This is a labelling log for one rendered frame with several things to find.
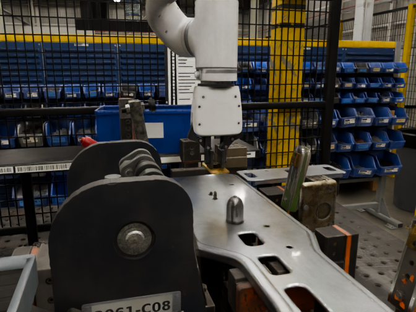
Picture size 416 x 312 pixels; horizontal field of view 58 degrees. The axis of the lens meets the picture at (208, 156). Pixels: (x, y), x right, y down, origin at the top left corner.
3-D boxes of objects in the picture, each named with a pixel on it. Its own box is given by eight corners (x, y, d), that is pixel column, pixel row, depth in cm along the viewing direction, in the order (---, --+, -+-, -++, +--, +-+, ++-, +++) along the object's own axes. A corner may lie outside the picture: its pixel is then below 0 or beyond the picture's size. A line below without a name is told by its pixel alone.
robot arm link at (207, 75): (199, 67, 70) (199, 84, 70) (243, 68, 72) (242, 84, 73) (189, 68, 77) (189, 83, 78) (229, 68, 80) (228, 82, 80)
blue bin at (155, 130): (200, 152, 112) (200, 109, 110) (96, 155, 109) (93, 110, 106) (195, 142, 128) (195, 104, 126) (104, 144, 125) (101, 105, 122)
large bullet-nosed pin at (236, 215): (245, 231, 68) (246, 197, 67) (229, 233, 67) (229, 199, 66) (239, 224, 71) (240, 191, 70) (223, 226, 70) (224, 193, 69)
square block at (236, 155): (245, 262, 114) (248, 147, 106) (220, 265, 112) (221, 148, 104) (236, 250, 121) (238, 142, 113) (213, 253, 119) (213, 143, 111)
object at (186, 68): (228, 106, 134) (229, 15, 127) (165, 108, 128) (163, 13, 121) (226, 106, 136) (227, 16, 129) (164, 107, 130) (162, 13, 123)
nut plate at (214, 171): (229, 173, 76) (229, 167, 76) (212, 174, 75) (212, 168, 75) (217, 163, 84) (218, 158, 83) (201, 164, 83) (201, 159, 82)
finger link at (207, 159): (199, 138, 75) (199, 170, 77) (213, 137, 76) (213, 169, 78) (194, 135, 78) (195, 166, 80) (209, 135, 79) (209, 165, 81)
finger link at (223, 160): (221, 137, 76) (221, 168, 78) (236, 136, 77) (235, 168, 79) (216, 134, 79) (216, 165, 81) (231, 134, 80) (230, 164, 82)
